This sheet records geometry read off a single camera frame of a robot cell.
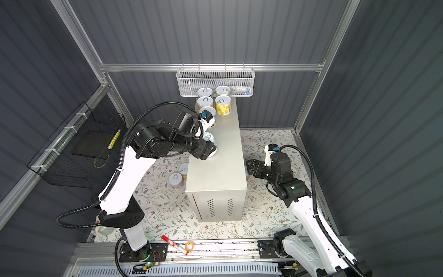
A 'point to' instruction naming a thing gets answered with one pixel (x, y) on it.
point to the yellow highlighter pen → (111, 143)
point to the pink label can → (176, 180)
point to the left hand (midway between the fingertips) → (208, 142)
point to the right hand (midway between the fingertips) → (256, 164)
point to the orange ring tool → (187, 247)
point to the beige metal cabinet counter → (217, 185)
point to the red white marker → (174, 244)
